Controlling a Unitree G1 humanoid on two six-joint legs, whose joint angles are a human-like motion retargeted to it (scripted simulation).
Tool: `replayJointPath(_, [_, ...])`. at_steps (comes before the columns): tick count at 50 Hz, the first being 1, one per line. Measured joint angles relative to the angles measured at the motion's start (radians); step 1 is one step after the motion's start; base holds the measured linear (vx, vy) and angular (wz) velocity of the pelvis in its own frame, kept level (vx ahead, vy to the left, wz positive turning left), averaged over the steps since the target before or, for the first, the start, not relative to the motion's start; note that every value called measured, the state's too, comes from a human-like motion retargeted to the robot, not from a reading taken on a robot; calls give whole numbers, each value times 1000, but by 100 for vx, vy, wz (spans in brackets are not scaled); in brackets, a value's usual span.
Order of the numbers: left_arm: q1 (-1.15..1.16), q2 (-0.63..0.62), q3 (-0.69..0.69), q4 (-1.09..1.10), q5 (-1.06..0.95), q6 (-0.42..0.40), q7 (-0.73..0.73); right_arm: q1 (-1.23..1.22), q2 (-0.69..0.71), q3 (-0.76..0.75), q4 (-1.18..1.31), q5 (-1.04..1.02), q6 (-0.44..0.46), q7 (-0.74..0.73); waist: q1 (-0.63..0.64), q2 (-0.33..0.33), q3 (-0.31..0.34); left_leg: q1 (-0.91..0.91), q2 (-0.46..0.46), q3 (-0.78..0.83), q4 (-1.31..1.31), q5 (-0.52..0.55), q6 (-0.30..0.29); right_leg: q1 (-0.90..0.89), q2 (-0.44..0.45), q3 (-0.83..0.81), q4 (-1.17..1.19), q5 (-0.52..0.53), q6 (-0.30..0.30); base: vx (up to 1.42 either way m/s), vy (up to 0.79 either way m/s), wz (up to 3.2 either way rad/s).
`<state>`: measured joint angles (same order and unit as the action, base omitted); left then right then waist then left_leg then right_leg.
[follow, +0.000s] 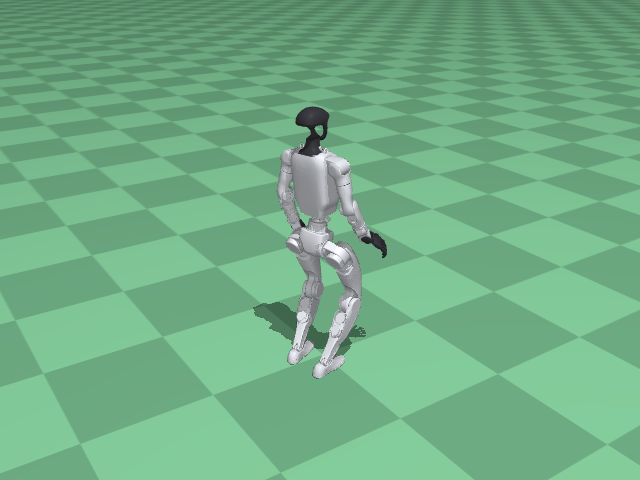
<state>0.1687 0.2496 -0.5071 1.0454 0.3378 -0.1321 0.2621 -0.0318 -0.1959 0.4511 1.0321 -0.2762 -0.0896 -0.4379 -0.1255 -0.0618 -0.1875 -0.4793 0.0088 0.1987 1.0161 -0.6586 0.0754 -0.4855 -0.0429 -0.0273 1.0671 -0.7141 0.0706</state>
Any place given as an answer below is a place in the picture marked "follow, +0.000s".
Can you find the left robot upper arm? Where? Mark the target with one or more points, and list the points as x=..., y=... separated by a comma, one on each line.
x=284, y=191

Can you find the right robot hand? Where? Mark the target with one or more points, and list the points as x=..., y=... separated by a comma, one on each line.
x=377, y=241

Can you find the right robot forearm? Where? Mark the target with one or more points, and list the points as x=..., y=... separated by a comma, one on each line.
x=357, y=222

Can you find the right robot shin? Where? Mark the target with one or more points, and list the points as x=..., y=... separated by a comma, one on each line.
x=341, y=326

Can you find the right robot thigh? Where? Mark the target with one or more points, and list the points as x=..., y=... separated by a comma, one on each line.
x=342, y=257

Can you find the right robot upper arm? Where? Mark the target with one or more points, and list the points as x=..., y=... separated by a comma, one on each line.
x=340, y=169

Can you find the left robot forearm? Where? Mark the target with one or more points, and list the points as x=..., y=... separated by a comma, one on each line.
x=291, y=212

